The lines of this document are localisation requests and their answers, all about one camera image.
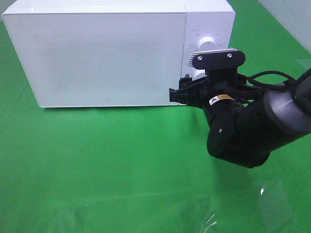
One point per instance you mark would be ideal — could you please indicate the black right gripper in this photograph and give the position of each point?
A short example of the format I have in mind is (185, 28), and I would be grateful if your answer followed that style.
(214, 90)

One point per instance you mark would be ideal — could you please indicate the white round knob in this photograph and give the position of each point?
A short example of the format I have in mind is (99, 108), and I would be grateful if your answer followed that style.
(206, 43)
(197, 74)

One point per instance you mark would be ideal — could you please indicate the white microwave door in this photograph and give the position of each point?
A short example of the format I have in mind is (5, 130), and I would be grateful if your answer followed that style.
(96, 60)

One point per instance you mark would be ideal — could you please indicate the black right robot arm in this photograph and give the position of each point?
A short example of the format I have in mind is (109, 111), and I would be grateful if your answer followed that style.
(248, 120)

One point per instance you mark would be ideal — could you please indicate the green table cloth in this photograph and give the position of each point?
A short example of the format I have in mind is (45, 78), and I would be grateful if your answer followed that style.
(134, 170)

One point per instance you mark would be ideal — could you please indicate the white microwave oven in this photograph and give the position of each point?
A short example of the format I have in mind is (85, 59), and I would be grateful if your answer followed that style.
(213, 18)

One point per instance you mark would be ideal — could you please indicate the white wall panel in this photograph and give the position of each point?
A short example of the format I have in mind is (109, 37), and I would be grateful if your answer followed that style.
(294, 16)

